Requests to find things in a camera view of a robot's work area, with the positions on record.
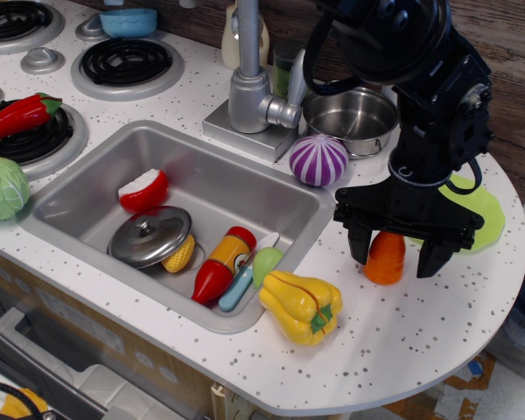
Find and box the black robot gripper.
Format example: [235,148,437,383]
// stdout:
[333,175,485,278]

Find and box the orange toy carrot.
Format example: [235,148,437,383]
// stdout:
[363,232,406,285]

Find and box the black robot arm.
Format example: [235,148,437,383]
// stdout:
[303,1,494,278]

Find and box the light green plastic plate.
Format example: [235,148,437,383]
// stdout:
[406,172,507,252]

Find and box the yellow toy bell pepper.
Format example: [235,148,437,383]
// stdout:
[259,270,343,347]

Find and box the purple striped toy onion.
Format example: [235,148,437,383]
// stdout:
[289,134,349,187]

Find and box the light green toy piece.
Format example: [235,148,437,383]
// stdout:
[253,247,284,289]

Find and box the small steel pot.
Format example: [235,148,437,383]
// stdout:
[303,87,398,159]

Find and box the red yellow toy ketchup bottle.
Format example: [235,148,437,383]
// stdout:
[192,226,257,305]

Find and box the silver toy faucet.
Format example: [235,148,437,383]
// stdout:
[202,0,307,162]

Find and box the silver toy sink basin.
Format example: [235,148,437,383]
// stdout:
[19,121,335,333]

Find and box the yellow toy corn cob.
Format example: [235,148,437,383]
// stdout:
[161,234,195,273]

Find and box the green toy spice jar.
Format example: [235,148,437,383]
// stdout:
[272,39,305,99]

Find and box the steel pot lid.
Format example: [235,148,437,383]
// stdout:
[107,206,192,269]

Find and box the cream toy bottle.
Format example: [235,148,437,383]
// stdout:
[221,1,270,70]

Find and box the red white toy radish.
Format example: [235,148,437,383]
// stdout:
[117,169,169,214]

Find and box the back right stove burner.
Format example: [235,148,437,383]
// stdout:
[71,38,185,102]

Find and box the stove burner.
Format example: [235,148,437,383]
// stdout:
[0,1,65,55]
[0,104,88,181]
[71,38,185,102]

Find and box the blue plastic bowl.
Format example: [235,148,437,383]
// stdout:
[100,9,158,38]

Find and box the front stove burner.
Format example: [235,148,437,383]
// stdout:
[0,104,88,181]

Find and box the silver stove knob under bowl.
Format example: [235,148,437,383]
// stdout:
[75,13,109,42]

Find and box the red toy chili pepper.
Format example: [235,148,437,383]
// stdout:
[0,93,63,140]

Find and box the green toy cabbage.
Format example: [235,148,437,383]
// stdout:
[0,157,30,221]

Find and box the back left stove burner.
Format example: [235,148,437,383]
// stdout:
[0,1,65,55]

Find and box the grey vertical post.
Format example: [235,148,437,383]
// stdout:
[381,85,398,107]

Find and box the blue handled toy knife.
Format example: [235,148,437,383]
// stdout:
[218,232,280,312]

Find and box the toy oven door handle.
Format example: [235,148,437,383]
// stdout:
[0,307,108,419]

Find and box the yellow object with black cable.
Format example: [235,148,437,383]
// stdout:
[0,382,48,420]

